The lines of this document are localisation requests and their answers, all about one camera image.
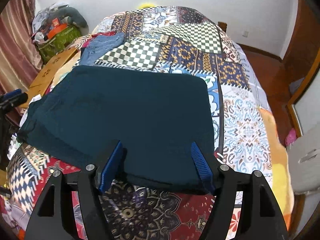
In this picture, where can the striped pink curtain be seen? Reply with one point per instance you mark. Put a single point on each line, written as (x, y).
(15, 42)

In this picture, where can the wooden lap desk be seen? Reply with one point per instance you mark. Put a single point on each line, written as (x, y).
(50, 70)

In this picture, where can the yellow foam tube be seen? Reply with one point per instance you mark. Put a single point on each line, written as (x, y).
(146, 5)

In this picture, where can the wooden bed post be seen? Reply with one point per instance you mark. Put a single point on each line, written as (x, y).
(222, 26)

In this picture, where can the pink plastic item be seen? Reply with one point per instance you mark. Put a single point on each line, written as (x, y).
(290, 137)

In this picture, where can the brown wooden door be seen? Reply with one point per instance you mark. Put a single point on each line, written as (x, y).
(305, 30)

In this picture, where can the green fabric storage box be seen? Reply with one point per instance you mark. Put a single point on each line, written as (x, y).
(60, 42)

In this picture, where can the blue jeans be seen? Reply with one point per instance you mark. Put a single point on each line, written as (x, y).
(100, 47)

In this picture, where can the white plastic stool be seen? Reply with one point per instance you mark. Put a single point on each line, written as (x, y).
(307, 155)

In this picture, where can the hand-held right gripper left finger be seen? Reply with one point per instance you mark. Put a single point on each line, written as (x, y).
(111, 170)

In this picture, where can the dark teal pants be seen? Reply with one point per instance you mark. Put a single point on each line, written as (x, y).
(125, 110)

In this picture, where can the patchwork patterned bed sheet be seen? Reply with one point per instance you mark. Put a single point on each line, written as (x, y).
(185, 55)

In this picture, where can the pile of crumpled clothes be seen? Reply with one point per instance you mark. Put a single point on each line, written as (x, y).
(45, 12)

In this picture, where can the pile of small packets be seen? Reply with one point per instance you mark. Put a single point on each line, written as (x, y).
(13, 145)

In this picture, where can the orange box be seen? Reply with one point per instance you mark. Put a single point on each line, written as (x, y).
(58, 28)

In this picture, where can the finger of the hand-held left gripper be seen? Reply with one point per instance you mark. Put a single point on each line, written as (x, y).
(15, 97)

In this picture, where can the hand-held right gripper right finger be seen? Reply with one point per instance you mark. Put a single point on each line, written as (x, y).
(201, 167)

